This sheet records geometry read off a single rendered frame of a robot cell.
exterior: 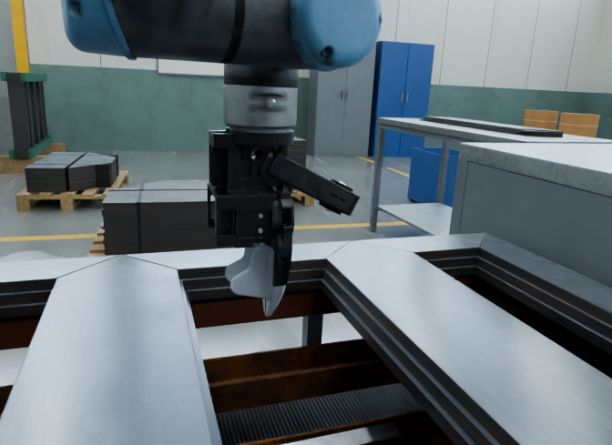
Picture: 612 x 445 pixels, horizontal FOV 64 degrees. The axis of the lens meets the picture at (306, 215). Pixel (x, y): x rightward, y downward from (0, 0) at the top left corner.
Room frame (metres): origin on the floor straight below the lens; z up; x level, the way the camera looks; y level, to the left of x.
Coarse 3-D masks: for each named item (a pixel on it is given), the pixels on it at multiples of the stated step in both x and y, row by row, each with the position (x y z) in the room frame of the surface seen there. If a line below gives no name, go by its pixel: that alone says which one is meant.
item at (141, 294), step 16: (80, 288) 0.66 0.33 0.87; (96, 288) 0.66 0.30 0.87; (112, 288) 0.66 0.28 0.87; (128, 288) 0.67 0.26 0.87; (144, 288) 0.67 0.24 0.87; (160, 288) 0.67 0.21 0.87; (176, 288) 0.67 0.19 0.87; (48, 304) 0.60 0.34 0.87; (64, 304) 0.61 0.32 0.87; (80, 304) 0.61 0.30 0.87; (96, 304) 0.61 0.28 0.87; (112, 304) 0.61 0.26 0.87; (128, 304) 0.62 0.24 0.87; (144, 304) 0.62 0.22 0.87
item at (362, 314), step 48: (0, 288) 0.67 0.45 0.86; (48, 288) 0.69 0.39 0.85; (192, 288) 0.75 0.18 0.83; (288, 288) 0.80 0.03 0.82; (336, 288) 0.77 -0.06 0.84; (528, 288) 0.80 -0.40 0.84; (192, 336) 0.57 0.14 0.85; (384, 336) 0.60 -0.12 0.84; (432, 384) 0.49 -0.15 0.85; (480, 432) 0.41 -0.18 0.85
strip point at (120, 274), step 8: (120, 264) 0.76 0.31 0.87; (104, 272) 0.72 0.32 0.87; (112, 272) 0.73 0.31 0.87; (120, 272) 0.73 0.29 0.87; (128, 272) 0.73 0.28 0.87; (136, 272) 0.73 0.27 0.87; (144, 272) 0.73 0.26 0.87; (152, 272) 0.73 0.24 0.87; (80, 280) 0.69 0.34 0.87; (88, 280) 0.69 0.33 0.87; (96, 280) 0.69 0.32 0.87; (104, 280) 0.69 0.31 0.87; (112, 280) 0.69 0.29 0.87; (120, 280) 0.70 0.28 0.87; (128, 280) 0.70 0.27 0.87; (136, 280) 0.70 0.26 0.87; (144, 280) 0.70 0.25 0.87; (152, 280) 0.70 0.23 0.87; (160, 280) 0.70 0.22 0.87; (168, 280) 0.70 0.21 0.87; (56, 288) 0.66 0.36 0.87; (64, 288) 0.66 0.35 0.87
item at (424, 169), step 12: (420, 156) 5.10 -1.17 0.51; (432, 156) 4.87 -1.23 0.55; (456, 156) 4.74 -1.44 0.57; (420, 168) 5.07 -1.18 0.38; (432, 168) 4.85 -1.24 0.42; (456, 168) 4.75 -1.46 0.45; (420, 180) 5.05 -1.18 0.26; (432, 180) 4.82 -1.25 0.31; (408, 192) 5.27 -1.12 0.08; (420, 192) 5.02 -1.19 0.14; (432, 192) 4.80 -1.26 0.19; (444, 192) 4.72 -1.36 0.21; (444, 204) 4.72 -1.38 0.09
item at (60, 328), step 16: (160, 304) 0.62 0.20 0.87; (176, 304) 0.62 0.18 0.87; (48, 320) 0.56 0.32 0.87; (64, 320) 0.56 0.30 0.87; (80, 320) 0.56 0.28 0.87; (96, 320) 0.57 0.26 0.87; (112, 320) 0.57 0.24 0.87; (128, 320) 0.57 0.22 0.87; (144, 320) 0.57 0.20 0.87; (160, 320) 0.57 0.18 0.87; (176, 320) 0.58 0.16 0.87; (48, 336) 0.52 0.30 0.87; (64, 336) 0.52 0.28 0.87; (80, 336) 0.52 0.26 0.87; (96, 336) 0.53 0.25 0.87; (112, 336) 0.53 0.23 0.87
